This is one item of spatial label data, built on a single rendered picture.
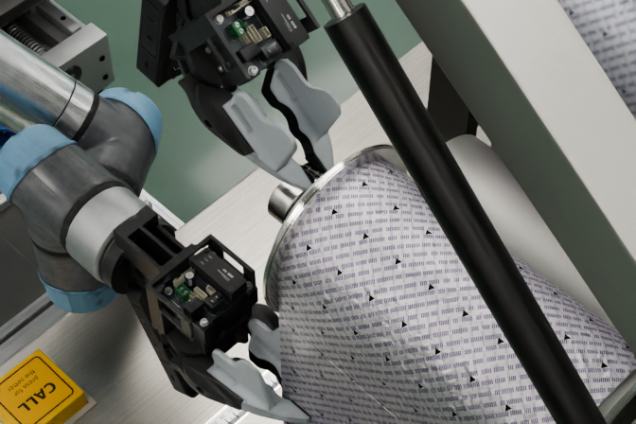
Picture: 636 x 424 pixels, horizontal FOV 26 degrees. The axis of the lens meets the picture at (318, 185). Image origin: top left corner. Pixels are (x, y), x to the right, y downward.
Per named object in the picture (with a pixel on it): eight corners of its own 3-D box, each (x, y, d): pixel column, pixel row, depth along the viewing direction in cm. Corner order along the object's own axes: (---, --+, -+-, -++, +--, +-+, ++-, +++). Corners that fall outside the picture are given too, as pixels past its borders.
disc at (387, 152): (397, 231, 109) (408, 107, 98) (402, 235, 109) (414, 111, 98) (264, 344, 103) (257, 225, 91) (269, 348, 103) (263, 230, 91)
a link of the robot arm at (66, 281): (145, 234, 137) (133, 164, 128) (113, 327, 130) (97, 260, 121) (69, 221, 138) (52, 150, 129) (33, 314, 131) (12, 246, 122)
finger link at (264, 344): (315, 383, 104) (230, 313, 108) (315, 421, 109) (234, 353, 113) (343, 358, 106) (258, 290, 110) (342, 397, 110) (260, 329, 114)
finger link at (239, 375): (281, 414, 103) (199, 338, 107) (283, 450, 108) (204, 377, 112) (310, 388, 104) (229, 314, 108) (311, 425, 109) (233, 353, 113)
